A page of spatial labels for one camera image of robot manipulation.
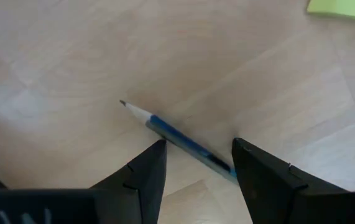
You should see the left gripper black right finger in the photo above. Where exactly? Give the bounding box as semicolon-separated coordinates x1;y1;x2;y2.
231;138;349;224

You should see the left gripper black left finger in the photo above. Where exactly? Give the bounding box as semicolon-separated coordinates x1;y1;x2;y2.
90;139;168;224

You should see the blue pens crossed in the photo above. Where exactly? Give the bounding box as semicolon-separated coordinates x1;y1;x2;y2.
119;99;239;185

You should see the yellow eraser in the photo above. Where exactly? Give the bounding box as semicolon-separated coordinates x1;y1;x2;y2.
306;0;355;24

